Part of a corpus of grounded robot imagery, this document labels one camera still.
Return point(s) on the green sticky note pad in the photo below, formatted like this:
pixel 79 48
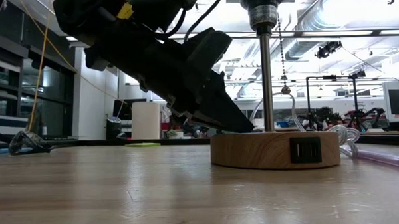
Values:
pixel 142 145

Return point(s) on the clear safety glasses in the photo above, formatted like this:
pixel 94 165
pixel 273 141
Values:
pixel 27 143

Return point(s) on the yellow tape tag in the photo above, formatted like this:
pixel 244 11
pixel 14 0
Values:
pixel 125 11

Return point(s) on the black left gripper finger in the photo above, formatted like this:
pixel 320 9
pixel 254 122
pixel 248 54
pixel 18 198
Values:
pixel 223 114
pixel 183 116

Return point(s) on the wooden base table lamp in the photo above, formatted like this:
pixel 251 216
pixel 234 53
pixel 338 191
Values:
pixel 254 153

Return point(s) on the black ceiling camera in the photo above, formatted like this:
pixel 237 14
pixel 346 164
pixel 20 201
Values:
pixel 327 49

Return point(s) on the black background robot rig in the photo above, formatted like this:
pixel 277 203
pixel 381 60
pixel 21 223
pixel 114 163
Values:
pixel 356 114

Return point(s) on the black waste bin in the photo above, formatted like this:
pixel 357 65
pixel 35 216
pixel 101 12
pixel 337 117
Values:
pixel 113 128

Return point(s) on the translucent light purple pen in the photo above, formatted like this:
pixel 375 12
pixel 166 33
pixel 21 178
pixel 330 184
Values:
pixel 387 158

